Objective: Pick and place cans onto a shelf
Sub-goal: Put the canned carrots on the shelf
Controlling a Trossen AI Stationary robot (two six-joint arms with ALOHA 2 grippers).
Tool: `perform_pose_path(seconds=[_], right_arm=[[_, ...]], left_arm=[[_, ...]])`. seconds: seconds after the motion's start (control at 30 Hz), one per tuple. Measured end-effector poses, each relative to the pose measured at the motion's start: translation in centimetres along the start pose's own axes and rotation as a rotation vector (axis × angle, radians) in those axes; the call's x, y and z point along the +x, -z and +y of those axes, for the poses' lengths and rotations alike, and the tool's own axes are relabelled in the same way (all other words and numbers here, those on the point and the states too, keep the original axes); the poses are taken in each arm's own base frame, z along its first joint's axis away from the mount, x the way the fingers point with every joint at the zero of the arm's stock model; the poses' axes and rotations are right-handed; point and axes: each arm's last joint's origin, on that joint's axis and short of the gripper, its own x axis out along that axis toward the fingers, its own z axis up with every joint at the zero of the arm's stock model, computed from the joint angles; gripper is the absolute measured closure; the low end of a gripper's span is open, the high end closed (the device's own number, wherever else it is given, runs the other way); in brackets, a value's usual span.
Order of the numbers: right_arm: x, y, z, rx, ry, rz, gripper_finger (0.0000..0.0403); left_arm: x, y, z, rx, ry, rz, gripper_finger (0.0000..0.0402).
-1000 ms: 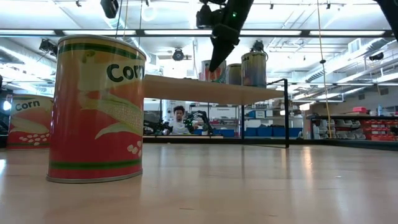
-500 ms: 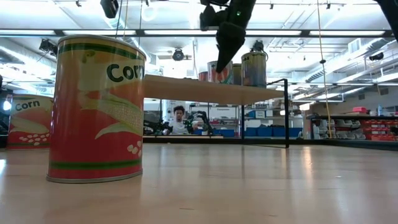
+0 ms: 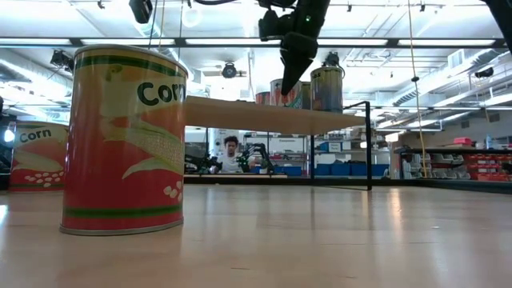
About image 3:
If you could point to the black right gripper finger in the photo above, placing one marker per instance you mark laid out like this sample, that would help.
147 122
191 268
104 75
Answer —
298 52

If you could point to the small carrot print can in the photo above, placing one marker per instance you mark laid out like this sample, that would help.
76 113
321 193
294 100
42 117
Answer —
275 90

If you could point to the tall peaches can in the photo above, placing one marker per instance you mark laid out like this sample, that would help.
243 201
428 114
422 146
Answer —
327 92

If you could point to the corn can red label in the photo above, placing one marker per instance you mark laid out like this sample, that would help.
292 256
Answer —
120 160
38 160

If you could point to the black background robot arm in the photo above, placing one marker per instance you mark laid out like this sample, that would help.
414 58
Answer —
202 163
260 154

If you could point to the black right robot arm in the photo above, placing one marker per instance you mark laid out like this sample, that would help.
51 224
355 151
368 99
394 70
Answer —
505 16

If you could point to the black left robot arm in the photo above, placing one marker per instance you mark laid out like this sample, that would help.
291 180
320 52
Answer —
141 10

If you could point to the wooden shelf board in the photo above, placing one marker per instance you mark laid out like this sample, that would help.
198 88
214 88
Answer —
260 116

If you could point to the round black ceiling fixture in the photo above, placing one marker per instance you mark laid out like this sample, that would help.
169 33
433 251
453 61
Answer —
229 70
332 60

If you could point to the blue storage bin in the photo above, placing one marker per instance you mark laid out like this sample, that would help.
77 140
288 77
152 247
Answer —
361 170
324 170
380 170
341 169

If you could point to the person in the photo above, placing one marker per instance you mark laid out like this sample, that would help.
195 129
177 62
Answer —
230 162

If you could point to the white air vent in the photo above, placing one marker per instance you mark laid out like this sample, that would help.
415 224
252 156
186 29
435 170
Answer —
456 59

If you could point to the black storage rack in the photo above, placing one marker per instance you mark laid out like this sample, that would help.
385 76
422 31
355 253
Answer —
420 151

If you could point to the black ceiling device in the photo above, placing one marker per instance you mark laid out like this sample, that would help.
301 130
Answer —
484 73

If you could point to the red box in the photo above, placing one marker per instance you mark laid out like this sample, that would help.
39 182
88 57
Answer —
462 141

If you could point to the red drawer unit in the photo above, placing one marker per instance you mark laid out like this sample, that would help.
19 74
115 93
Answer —
486 166

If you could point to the white glowing light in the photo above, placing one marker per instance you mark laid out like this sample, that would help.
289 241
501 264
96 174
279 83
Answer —
9 136

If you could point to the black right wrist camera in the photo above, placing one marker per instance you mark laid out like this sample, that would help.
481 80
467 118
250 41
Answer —
276 26

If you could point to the white wall sign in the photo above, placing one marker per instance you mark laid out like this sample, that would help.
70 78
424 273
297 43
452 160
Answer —
286 143

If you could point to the black overhead frame bar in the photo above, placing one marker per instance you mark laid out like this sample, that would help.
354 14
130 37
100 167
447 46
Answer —
180 41

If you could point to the black shelf leg frame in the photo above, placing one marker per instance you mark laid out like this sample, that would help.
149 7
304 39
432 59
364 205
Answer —
369 152

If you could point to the black table frame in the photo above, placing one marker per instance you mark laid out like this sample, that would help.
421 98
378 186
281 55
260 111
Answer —
344 182

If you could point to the black ceiling camera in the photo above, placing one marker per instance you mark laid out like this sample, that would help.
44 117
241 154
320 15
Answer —
62 60

